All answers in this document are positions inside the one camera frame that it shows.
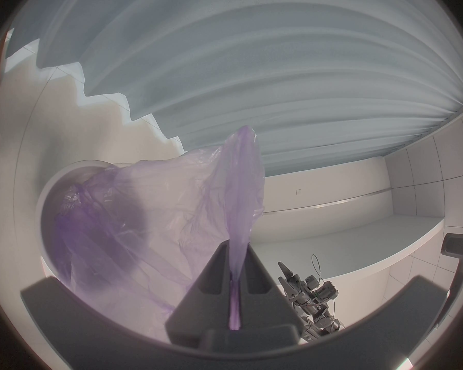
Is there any purple plastic bag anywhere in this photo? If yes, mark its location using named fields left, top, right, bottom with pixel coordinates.
left=54, top=125, right=266, bottom=332

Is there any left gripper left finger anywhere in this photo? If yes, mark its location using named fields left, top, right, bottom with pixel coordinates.
left=165, top=241, right=232, bottom=348

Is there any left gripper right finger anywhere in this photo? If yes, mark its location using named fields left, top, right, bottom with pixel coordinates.
left=239, top=244, right=306, bottom=340

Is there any pale blue curtain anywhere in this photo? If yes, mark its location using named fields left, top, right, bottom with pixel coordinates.
left=8, top=0, right=463, bottom=176

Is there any white trash bin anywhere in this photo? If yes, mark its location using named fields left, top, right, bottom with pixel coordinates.
left=37, top=160, right=151, bottom=284

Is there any black cable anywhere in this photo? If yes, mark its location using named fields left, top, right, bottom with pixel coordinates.
left=311, top=254, right=324, bottom=282

